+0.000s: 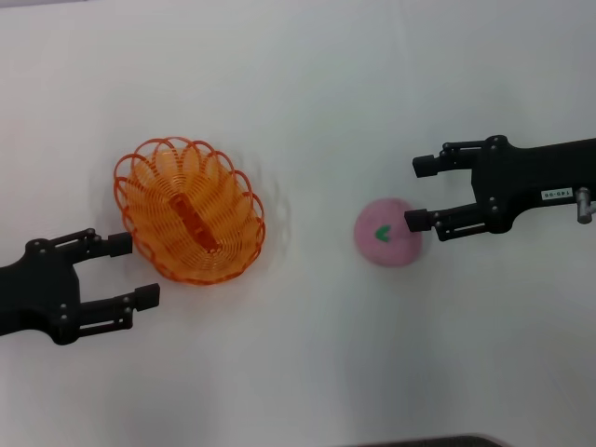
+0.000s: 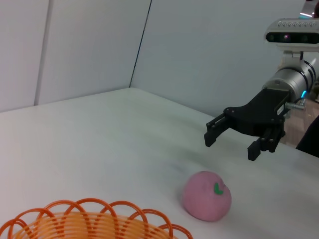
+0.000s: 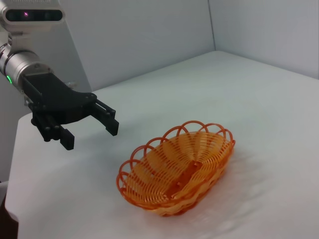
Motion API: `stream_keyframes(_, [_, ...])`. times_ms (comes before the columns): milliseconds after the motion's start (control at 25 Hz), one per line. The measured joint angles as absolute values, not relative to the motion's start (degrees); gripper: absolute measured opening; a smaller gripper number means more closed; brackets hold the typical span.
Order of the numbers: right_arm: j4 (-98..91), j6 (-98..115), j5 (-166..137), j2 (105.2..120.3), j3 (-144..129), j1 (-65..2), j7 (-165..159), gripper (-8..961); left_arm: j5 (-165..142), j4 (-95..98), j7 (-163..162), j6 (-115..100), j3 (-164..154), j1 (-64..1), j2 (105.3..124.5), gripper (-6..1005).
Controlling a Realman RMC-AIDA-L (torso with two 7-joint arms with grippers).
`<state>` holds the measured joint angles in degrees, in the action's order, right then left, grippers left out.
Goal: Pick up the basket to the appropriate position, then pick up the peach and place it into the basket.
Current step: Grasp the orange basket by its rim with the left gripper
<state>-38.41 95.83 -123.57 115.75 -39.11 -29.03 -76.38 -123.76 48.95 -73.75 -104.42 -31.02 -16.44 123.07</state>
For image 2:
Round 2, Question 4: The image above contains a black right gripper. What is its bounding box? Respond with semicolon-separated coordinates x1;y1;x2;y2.
203;87;292;161

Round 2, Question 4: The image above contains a pink toy peach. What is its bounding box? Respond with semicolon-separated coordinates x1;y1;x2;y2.
181;171;232;222

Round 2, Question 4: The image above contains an orange woven plastic basket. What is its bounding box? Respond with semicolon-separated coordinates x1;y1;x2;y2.
0;198;194;239

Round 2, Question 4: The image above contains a metal right wrist connector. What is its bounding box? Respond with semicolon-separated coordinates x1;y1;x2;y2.
286;101;307;111

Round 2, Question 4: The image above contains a dark background object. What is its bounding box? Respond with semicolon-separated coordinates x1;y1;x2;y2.
296;119;319;158

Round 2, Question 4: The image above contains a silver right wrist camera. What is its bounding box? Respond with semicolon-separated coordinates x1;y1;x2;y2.
264;18;319;68

